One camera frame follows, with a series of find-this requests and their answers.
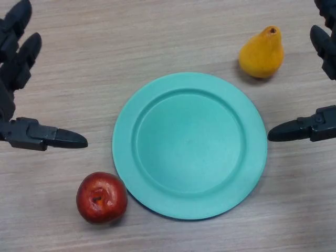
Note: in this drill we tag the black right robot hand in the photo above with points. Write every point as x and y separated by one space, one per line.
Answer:
320 126

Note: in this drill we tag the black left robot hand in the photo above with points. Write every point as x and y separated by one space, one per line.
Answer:
23 132

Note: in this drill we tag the red apple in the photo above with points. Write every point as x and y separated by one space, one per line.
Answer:
102 197

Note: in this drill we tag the yellow pear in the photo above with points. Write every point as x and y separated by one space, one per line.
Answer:
262 55

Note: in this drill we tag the green round plate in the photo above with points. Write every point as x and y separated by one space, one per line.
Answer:
190 147

